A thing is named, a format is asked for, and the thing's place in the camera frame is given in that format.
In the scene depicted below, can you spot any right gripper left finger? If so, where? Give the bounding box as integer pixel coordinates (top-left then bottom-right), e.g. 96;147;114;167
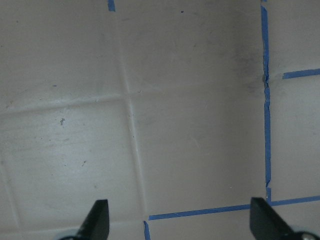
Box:
74;199;110;240

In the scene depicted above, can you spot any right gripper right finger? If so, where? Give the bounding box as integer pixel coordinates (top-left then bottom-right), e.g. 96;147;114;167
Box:
249;197;300;240

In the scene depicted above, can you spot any brown paper table cover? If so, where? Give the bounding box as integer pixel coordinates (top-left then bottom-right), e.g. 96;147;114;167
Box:
0;0;320;240

